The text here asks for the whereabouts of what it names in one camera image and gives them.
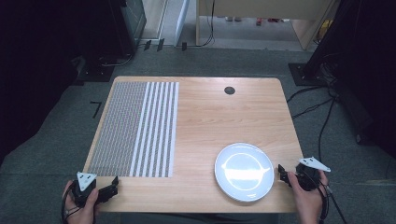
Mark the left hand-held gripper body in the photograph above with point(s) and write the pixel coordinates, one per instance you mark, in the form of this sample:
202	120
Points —
83	186

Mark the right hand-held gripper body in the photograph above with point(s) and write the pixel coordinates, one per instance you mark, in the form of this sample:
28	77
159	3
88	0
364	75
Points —
308	177

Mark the white round plate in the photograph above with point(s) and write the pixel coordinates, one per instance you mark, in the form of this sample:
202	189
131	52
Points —
244	172

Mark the person's right hand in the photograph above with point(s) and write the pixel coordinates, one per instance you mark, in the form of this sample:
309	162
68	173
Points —
306	202

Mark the person's left hand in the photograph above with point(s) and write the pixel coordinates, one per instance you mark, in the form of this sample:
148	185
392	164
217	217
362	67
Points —
81	214

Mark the grey white striped placemat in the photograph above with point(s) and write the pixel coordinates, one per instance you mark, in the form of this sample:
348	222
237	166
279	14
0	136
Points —
130	130

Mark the black round table grommet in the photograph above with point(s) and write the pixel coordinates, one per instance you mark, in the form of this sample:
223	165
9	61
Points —
229	90

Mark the yellow object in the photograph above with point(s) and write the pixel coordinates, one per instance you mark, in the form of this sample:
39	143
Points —
325	29

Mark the small red object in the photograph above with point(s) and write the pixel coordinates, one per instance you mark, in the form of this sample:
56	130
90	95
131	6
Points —
258	21

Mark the light wooden desk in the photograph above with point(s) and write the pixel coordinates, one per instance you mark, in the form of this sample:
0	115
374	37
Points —
261	7

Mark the dark glass cabinet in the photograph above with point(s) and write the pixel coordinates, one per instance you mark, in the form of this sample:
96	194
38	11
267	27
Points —
137	18

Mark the white upright panel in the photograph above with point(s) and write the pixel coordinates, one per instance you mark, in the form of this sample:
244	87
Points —
182	21

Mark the black stand base plate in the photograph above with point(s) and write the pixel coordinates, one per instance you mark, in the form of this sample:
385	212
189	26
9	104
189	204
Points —
306	76
96	73

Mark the small black floor bracket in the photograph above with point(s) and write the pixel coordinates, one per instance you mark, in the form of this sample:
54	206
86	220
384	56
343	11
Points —
160	44
147	45
184	46

